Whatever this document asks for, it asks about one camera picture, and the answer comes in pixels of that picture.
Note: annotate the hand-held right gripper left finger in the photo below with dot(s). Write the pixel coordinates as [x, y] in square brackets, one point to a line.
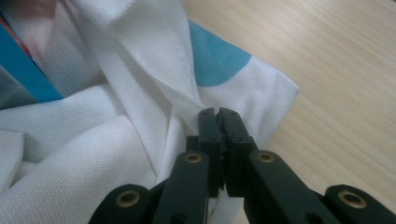
[210, 146]

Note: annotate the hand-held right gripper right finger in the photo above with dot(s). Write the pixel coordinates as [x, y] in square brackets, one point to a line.
[235, 149]

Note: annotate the white cloth with coloured patches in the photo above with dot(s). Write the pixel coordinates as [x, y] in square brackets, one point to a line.
[102, 118]

